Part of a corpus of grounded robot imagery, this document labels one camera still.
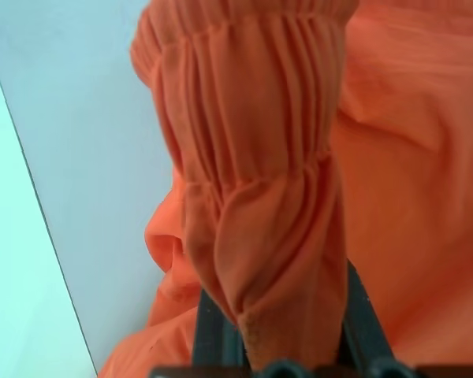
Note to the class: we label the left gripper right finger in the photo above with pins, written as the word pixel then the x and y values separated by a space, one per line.
pixel 364 323

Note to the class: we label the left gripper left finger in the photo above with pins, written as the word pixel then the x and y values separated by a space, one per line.
pixel 214 338

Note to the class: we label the orange shorts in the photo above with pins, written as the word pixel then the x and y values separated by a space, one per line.
pixel 339 157

